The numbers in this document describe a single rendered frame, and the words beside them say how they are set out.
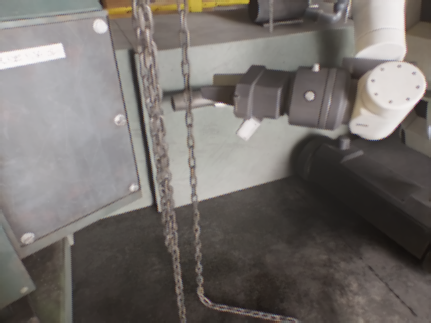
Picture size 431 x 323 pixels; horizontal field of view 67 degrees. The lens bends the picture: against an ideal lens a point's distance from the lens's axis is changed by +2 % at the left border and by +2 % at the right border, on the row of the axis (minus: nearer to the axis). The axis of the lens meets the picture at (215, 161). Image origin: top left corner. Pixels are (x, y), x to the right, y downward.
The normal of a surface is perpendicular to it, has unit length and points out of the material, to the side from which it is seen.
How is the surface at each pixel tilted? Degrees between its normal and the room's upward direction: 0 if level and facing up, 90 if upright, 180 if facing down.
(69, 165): 90
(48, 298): 0
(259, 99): 90
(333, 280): 0
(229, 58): 90
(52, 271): 0
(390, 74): 41
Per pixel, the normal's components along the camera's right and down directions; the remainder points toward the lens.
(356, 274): -0.01, -0.82
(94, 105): 0.66, 0.42
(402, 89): -0.22, -0.26
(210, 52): 0.37, 0.53
